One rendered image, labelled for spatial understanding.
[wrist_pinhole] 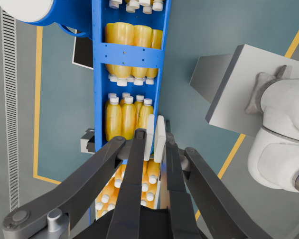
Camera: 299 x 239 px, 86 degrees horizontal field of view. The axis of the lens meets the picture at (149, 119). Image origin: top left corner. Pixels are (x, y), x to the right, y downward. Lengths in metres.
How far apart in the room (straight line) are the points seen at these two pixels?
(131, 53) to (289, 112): 0.54
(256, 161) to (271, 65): 0.40
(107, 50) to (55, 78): 1.62
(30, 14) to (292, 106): 1.06
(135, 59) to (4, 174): 3.04
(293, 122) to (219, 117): 0.27
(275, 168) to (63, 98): 2.04
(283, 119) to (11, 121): 2.73
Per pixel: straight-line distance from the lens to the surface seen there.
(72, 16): 1.06
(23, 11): 0.98
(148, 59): 0.59
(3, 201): 3.82
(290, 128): 0.68
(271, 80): 0.82
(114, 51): 0.58
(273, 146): 0.70
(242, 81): 0.80
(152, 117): 0.21
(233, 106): 0.81
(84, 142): 1.19
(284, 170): 0.67
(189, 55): 1.81
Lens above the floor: 1.79
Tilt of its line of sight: 69 degrees down
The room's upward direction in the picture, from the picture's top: 167 degrees counter-clockwise
